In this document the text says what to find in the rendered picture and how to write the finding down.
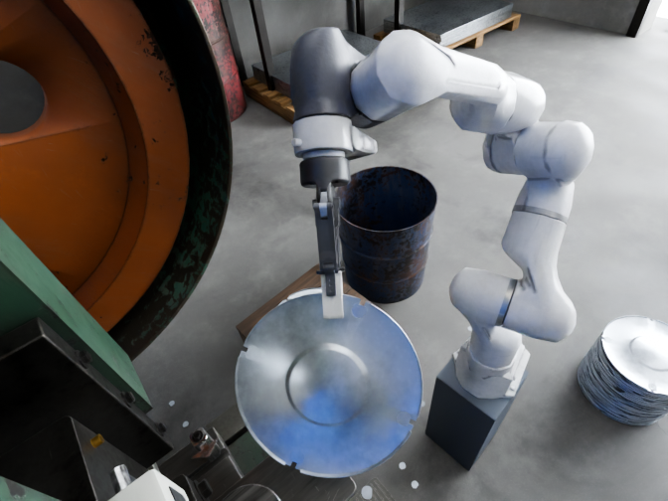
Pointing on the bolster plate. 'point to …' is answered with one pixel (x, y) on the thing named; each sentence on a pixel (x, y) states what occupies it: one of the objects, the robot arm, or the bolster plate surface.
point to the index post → (204, 442)
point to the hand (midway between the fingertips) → (332, 294)
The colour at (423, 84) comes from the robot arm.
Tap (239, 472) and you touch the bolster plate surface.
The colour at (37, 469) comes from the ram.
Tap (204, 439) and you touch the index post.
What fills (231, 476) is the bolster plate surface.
